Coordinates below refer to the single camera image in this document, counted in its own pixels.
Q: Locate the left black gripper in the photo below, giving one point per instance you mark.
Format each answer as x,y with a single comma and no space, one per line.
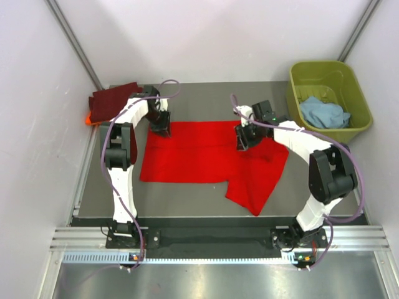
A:
163,127

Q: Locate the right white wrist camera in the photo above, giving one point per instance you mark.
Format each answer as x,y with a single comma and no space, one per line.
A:
245,113

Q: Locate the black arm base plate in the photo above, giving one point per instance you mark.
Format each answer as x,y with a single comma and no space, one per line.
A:
232,237

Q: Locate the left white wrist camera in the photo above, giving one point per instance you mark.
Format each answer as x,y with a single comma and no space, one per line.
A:
161,105

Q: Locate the aluminium corner post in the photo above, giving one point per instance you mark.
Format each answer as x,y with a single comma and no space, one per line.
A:
68,31
359,28

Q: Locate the folded orange t shirt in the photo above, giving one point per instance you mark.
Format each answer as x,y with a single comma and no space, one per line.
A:
92,119

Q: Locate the grey slotted cable duct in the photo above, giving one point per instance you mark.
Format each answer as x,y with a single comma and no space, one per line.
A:
130,258

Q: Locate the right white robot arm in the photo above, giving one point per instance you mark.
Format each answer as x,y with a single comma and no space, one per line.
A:
331,175

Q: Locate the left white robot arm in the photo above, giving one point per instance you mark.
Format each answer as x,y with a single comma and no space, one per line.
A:
119,155

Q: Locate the olive green plastic bin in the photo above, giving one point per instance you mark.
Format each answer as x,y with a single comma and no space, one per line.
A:
329,81

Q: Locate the folded maroon t shirt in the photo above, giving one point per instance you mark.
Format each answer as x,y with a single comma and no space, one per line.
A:
108,103

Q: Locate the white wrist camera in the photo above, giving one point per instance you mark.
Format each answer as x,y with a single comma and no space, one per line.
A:
161,105
245,113

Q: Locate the red t shirt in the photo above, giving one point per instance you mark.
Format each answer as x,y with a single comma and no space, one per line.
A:
204,152

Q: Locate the left aluminium corner post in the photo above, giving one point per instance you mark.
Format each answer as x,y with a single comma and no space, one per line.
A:
68,31

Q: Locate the light blue t shirt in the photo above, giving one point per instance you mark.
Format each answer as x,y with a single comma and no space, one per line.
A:
324,115

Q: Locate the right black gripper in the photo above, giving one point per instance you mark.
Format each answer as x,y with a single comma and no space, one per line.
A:
244,142

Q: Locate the right aluminium corner post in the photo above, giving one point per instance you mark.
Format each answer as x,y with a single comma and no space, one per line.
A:
359,28

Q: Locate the aluminium frame rail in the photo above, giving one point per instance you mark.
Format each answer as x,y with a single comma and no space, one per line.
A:
344,238

